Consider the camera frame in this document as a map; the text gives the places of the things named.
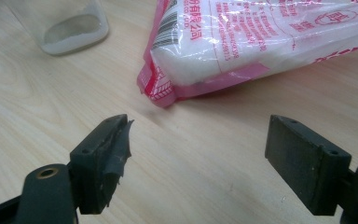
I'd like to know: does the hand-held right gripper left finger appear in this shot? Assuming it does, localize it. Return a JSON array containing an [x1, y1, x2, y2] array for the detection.
[[69, 113, 134, 216]]

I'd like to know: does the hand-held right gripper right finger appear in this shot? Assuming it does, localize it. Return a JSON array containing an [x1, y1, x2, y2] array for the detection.
[[264, 114, 352, 217]]

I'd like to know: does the white mug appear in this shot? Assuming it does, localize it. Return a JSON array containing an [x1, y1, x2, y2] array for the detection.
[[4, 0, 110, 57]]

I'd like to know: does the pink and white sugar bag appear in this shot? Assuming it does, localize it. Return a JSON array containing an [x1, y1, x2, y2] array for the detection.
[[136, 0, 358, 109]]

